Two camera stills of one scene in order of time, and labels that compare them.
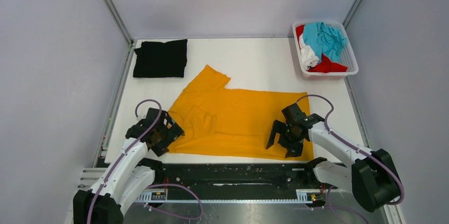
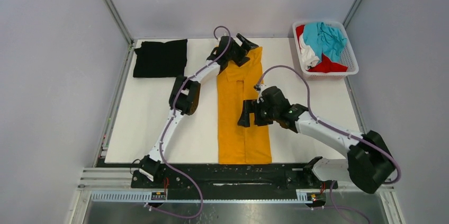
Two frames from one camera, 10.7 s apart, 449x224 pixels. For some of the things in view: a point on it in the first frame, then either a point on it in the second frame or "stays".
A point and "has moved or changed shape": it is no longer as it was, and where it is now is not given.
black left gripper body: x=167 y=135 → x=236 y=53
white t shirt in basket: x=308 y=59 stays
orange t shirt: x=219 y=122 has moved or changed shape
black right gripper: x=278 y=126 → x=252 y=106
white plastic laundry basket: x=348 y=56 stays
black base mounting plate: x=235 y=176 stays
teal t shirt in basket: x=323 y=39 stays
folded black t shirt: x=159 y=60 stays
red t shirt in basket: x=326 y=65 stays
